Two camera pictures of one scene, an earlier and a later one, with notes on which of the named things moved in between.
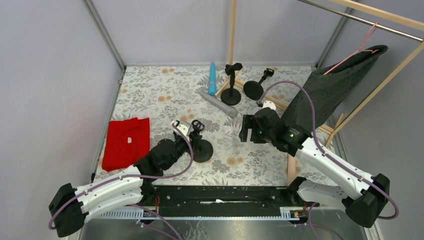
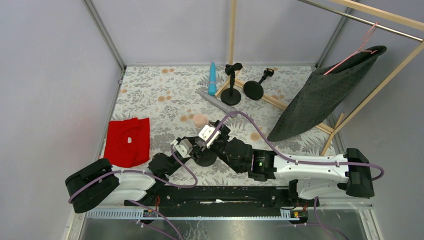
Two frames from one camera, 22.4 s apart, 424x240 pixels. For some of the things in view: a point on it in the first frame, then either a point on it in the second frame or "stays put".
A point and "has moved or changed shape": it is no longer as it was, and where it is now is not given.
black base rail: (217, 201) stays put
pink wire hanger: (361, 49) stays put
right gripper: (251, 129) → (219, 127)
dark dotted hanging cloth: (328, 87) stays put
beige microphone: (291, 168) has moved or changed shape
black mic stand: (231, 96) stays put
